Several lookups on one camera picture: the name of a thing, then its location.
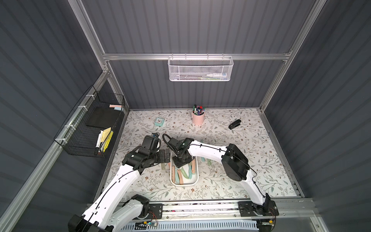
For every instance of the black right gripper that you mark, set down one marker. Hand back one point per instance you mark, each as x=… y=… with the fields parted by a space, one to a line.
x=182 y=158

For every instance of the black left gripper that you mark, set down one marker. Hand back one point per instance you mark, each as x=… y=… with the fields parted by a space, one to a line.
x=166 y=156

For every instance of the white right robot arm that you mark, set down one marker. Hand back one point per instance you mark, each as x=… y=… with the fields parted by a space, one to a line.
x=234 y=162

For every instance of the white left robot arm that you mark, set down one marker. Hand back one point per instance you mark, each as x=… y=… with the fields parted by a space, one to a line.
x=102 y=215

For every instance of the white oval storage box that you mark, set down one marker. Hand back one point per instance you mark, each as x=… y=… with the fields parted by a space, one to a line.
x=187 y=175

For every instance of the pink pen cup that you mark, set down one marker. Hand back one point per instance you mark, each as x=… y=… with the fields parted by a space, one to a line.
x=198 y=119

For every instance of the yellow highlighter pack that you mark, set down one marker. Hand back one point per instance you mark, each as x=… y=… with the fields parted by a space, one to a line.
x=106 y=139

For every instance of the black stapler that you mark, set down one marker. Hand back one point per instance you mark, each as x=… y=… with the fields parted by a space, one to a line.
x=235 y=124

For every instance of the black notebook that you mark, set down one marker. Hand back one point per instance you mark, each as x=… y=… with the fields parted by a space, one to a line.
x=103 y=118

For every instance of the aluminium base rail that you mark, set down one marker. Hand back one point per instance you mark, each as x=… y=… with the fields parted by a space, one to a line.
x=240 y=208

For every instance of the black wire wall basket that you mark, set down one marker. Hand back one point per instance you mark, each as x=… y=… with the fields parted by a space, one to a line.
x=91 y=129

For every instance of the white wire mesh basket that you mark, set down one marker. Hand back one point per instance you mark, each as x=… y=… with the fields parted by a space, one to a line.
x=200 y=68

